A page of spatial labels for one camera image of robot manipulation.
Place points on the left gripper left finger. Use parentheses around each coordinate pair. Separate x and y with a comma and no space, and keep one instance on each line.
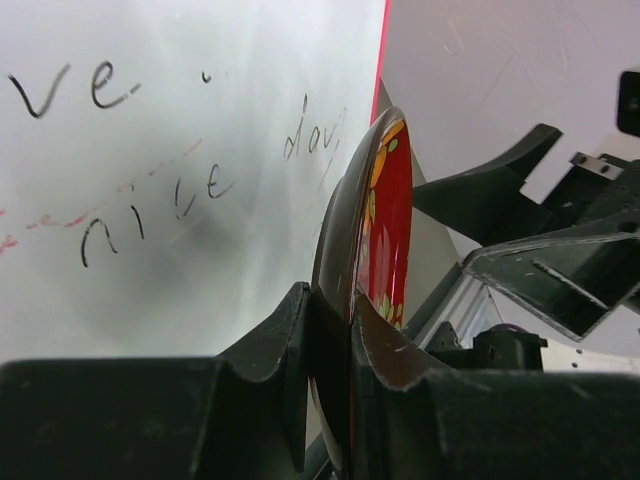
(238,415)

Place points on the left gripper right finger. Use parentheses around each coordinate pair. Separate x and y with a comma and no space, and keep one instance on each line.
(415,418)

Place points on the red floral plate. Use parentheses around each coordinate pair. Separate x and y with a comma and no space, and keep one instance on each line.
(362,251)

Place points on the red framed whiteboard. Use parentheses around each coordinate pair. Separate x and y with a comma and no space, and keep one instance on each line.
(165,165)

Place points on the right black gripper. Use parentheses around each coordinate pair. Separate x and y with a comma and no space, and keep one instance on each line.
(571,278)

